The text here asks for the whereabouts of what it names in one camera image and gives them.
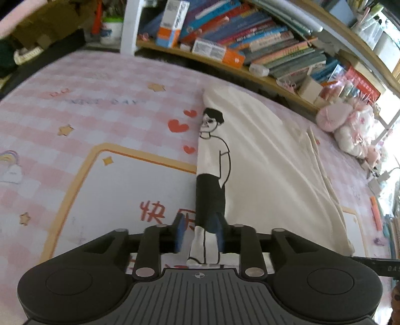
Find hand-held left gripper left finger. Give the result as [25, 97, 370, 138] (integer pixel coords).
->
[84, 214, 186, 279]

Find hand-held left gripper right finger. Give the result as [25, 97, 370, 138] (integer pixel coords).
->
[215, 215, 313, 278]

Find cream printed t-shirt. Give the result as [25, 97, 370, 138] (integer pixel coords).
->
[187, 87, 354, 267]

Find stack of notebooks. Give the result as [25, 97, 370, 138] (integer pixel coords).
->
[383, 200, 400, 252]

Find orange highlighter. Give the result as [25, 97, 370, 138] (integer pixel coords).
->
[369, 196, 384, 232]

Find white charger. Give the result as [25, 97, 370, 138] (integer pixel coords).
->
[369, 169, 391, 194]

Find small pink plush toy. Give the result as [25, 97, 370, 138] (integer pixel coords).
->
[364, 145, 383, 166]

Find pink white plush rabbit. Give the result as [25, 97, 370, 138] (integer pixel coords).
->
[315, 98, 380, 160]

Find pink scissors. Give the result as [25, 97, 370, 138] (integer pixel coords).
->
[276, 78, 297, 93]

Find beige pen holder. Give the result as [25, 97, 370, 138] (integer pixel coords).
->
[297, 76, 324, 104]

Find pink checked table mat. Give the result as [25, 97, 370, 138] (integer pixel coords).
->
[0, 50, 394, 325]

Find white rounded case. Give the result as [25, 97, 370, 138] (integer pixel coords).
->
[249, 64, 270, 77]

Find red box on shelf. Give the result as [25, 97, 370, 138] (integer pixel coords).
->
[344, 65, 382, 101]

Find lying white orange box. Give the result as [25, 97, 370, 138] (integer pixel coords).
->
[191, 37, 246, 69]

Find upright white orange box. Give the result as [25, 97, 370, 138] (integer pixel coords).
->
[155, 0, 191, 48]

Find row of colourful books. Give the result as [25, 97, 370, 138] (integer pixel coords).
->
[137, 0, 338, 82]

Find white bookshelf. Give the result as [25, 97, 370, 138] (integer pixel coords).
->
[120, 0, 400, 126]

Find white pen cup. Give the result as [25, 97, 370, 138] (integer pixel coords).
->
[100, 17, 124, 45]

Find black chair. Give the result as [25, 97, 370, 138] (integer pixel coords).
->
[0, 29, 86, 97]

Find red tassel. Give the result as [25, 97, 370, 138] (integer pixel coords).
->
[92, 0, 104, 35]

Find white wrist watch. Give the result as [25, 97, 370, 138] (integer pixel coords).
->
[13, 47, 43, 65]

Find olive green jacket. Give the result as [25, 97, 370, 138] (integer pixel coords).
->
[9, 0, 97, 47]

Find pink fluffy cloth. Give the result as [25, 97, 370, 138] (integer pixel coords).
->
[0, 0, 47, 40]

